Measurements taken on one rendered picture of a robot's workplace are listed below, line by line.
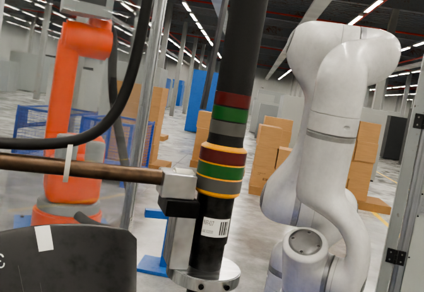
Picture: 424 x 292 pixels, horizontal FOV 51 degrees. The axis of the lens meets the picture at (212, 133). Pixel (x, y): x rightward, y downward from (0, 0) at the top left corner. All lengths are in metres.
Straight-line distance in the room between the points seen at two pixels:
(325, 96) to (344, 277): 0.32
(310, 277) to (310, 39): 0.46
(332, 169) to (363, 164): 7.89
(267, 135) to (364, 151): 1.85
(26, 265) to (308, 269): 0.50
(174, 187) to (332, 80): 0.47
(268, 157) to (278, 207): 6.94
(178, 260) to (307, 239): 0.48
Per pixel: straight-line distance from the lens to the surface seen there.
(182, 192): 0.40
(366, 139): 8.64
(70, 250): 0.56
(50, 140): 0.39
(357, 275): 0.87
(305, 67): 0.95
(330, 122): 0.80
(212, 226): 0.41
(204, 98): 0.41
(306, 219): 1.09
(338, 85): 0.80
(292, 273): 0.88
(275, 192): 1.07
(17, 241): 0.56
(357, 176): 8.72
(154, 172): 0.40
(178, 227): 0.40
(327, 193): 0.83
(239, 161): 0.40
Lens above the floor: 1.61
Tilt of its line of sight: 5 degrees down
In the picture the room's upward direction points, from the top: 10 degrees clockwise
